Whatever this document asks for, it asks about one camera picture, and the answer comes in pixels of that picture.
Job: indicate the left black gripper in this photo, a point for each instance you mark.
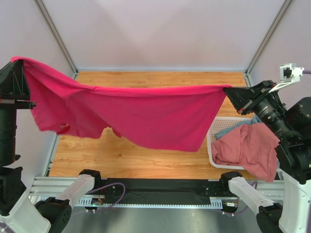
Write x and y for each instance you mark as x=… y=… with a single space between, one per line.
x=13 y=80

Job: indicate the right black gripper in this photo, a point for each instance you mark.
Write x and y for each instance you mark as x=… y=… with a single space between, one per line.
x=241 y=96

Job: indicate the magenta t shirt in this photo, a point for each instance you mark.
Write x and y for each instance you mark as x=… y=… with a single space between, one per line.
x=174 y=118

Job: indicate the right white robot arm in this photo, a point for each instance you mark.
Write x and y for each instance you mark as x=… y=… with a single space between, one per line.
x=293 y=128

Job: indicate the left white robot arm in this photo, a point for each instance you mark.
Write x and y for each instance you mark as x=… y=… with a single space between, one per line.
x=17 y=212

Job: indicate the white laundry basket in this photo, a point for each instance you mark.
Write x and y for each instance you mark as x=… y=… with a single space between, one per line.
x=218 y=124

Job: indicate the dusty pink t shirt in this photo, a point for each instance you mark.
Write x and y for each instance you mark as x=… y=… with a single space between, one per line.
x=251 y=147

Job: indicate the black base mat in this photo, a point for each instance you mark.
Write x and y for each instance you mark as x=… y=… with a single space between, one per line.
x=166 y=191

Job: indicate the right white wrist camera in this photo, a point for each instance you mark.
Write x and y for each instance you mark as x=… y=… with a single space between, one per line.
x=289 y=74

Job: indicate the aluminium frame rail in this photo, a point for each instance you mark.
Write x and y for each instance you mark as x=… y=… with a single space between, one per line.
x=51 y=186

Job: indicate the white slotted cable duct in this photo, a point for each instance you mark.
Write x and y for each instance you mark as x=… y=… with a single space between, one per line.
x=214 y=204

